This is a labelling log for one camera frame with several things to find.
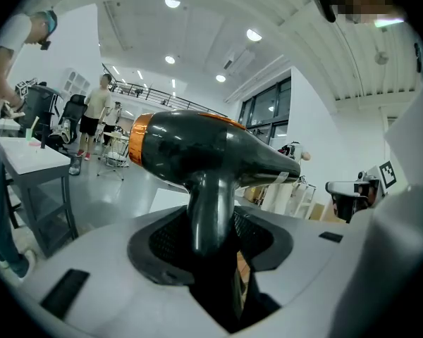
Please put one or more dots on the small white basin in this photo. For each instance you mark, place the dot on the small white basin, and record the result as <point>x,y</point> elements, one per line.
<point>31,157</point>

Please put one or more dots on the round white side table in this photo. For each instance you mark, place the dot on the round white side table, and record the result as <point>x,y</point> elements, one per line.
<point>114,137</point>

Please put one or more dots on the white arched cabinet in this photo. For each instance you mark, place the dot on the white arched cabinet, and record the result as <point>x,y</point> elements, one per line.
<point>75,81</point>

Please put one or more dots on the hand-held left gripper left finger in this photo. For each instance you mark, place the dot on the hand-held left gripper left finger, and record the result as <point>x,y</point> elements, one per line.
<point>102,276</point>

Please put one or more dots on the ceiling air conditioner vent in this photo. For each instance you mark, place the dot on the ceiling air conditioner vent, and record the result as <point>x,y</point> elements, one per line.
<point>239,60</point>

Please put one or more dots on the round ceiling light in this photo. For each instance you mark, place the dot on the round ceiling light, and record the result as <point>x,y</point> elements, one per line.
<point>172,3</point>
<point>170,60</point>
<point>220,78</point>
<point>254,34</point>

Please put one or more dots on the black mezzanine railing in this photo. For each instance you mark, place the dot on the black mezzanine railing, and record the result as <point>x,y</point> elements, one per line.
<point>169,97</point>

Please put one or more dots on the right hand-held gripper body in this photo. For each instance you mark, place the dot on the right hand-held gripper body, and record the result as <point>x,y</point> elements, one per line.
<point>382,180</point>

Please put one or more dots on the white open shelf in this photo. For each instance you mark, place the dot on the white open shelf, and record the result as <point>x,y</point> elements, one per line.
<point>296,199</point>

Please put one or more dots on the green cup with toothbrush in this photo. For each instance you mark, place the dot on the green cup with toothbrush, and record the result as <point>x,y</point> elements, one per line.
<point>31,132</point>

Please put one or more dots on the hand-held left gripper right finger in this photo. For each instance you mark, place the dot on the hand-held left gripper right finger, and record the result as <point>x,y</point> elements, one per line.
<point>310,259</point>

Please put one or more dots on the black office chair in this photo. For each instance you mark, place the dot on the black office chair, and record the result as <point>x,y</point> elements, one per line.
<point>72,114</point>

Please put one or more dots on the round ceiling sensor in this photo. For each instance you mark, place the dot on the round ceiling sensor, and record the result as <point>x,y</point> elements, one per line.
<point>381,57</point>

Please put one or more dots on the small black faucet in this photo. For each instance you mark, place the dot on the small black faucet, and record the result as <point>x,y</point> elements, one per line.
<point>44,132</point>

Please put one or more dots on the person's white shirt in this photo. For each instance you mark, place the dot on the person's white shirt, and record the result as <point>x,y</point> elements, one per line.
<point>409,231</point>

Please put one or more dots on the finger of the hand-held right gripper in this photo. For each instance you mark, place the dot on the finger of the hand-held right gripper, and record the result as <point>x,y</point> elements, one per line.
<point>343,188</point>

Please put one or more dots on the black framed window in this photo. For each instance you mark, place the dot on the black framed window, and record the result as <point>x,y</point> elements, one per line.
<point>268,107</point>

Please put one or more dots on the clear plastic jug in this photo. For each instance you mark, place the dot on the clear plastic jug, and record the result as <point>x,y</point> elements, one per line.
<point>75,165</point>

